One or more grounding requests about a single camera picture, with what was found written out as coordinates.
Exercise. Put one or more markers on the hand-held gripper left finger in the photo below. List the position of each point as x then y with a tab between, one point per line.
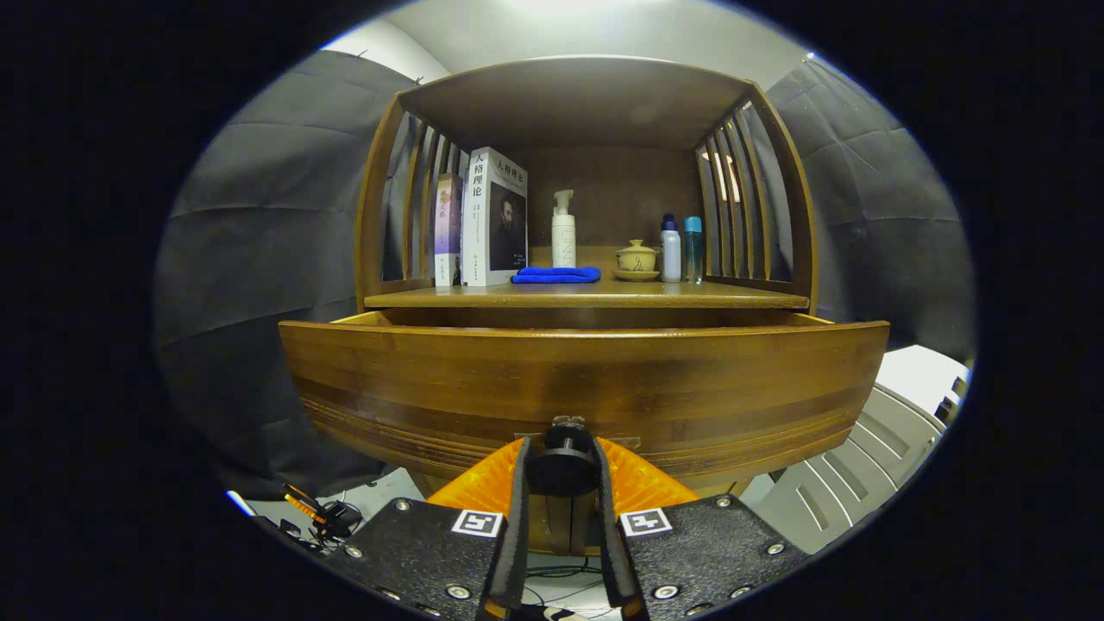
517	535

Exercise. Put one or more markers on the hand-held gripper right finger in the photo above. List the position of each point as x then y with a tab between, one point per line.
611	535

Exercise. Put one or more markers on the black drawer knob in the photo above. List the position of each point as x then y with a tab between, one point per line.
562	470

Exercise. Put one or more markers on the wooden drawer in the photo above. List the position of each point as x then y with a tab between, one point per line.
604	388

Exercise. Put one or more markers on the wooden countertop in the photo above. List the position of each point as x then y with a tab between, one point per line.
604	295

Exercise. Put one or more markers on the white drawer unit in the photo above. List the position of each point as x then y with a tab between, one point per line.
862	466

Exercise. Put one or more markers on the wooden cabinet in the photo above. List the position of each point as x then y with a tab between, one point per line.
586	103

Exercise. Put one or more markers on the orange black tool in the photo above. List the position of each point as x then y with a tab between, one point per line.
323	516

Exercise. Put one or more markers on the blue folded cloth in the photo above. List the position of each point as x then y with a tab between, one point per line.
556	275

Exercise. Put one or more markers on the yellow lidded teacup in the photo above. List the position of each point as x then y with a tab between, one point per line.
636	259

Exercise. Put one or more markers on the white bottle blue cap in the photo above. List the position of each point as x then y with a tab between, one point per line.
670	254

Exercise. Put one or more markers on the blue translucent bottle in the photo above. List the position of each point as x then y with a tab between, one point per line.
693	254

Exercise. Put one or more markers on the white pump bottle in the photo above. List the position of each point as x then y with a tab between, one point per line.
563	241

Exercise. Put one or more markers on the purple book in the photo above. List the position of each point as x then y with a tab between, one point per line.
448	228

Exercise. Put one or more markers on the white portrait book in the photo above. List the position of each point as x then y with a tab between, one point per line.
496	216

